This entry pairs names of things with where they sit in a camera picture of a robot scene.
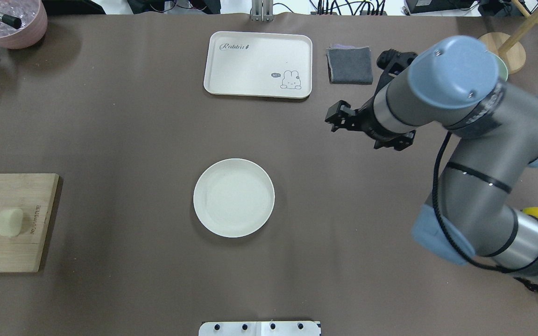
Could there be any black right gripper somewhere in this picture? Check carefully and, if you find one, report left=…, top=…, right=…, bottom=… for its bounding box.
left=325, top=49, right=418, bottom=151

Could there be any round cream plate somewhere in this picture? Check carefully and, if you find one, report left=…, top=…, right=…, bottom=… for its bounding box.
left=193, top=159, right=276, bottom=238

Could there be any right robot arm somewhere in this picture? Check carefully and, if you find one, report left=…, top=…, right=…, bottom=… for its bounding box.
left=325, top=35, right=538, bottom=291

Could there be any cream rabbit serving tray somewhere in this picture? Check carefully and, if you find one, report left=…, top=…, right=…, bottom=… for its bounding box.
left=203, top=31, right=312, bottom=99

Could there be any bamboo cutting board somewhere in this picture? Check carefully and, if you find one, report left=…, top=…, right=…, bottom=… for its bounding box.
left=0, top=174, right=59, bottom=273

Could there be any folded grey cloth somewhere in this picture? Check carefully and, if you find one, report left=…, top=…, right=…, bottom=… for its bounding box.
left=326, top=45, right=374, bottom=85

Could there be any mint green bowl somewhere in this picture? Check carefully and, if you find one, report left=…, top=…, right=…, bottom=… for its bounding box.
left=495, top=55, right=510, bottom=81

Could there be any pink bowl of ice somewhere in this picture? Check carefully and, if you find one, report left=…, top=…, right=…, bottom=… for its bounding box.
left=0, top=0, right=48, bottom=49

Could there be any wooden cup tree stand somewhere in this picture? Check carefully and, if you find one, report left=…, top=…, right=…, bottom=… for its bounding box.
left=478, top=0, right=538, bottom=75

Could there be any aluminium frame post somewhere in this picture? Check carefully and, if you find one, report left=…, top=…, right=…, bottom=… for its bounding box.
left=250, top=0, right=275, bottom=22

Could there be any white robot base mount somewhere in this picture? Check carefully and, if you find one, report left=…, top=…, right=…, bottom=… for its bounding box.
left=198, top=320, right=322, bottom=336

